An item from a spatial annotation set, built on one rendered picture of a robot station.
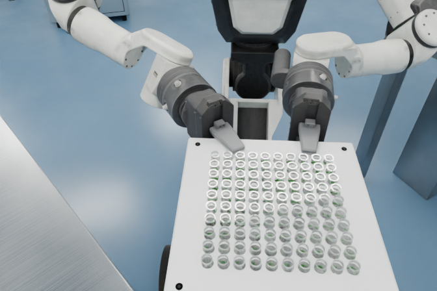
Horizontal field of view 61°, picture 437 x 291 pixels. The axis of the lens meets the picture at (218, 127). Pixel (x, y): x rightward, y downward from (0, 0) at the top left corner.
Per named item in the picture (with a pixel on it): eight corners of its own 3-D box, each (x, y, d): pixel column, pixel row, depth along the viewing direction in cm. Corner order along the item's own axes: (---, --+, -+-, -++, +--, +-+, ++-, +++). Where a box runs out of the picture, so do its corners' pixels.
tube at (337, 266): (331, 301, 44) (345, 270, 39) (320, 301, 44) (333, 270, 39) (329, 290, 45) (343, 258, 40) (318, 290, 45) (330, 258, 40)
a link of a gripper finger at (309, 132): (297, 152, 53) (298, 125, 58) (320, 156, 53) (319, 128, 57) (298, 145, 52) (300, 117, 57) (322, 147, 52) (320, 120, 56)
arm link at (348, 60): (297, 91, 72) (357, 83, 75) (305, 50, 66) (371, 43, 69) (283, 74, 77) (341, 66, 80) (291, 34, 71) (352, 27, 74)
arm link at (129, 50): (186, 56, 65) (125, 21, 68) (167, 99, 69) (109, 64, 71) (199, 53, 71) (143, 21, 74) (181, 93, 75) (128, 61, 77)
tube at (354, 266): (346, 301, 44) (362, 271, 39) (335, 301, 44) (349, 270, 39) (344, 290, 45) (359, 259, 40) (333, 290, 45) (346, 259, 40)
